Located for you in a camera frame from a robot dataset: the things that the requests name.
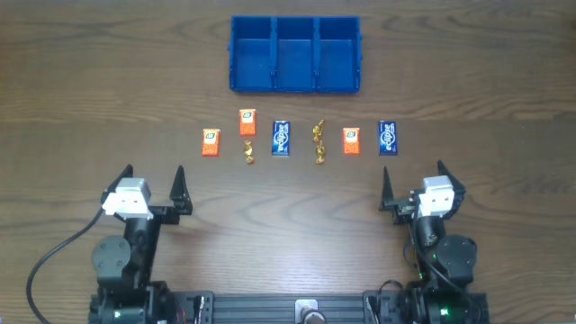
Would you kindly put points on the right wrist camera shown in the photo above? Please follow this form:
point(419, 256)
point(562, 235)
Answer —
point(436, 195)

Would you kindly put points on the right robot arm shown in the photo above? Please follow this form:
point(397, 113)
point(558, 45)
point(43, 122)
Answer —
point(454, 261)

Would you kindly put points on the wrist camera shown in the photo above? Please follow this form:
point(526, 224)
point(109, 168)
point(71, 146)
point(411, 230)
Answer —
point(130, 198)
point(436, 195)

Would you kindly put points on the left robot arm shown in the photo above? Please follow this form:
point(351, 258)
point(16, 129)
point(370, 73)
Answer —
point(139, 243)

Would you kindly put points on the gold candy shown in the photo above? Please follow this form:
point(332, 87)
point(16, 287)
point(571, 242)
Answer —
point(320, 154)
point(317, 131)
point(248, 152)

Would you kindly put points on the blue tray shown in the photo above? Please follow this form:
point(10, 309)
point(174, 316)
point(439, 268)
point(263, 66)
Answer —
point(294, 67)

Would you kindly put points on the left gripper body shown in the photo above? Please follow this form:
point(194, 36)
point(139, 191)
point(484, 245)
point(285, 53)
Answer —
point(165, 215)

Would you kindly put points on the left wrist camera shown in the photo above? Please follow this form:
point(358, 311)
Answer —
point(130, 198)

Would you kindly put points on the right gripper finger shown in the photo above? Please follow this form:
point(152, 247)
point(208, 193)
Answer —
point(387, 193)
point(458, 191)

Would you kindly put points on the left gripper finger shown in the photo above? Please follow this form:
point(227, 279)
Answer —
point(118, 182)
point(182, 195)

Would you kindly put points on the blue candy pack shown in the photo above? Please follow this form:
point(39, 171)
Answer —
point(281, 138)
point(388, 137)

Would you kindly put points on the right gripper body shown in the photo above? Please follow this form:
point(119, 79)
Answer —
point(405, 208)

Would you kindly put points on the orange candy box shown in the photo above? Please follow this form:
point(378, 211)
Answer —
point(351, 146)
point(210, 146)
point(247, 127)

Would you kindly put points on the mounting rail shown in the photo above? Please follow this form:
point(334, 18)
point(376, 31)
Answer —
point(261, 307)

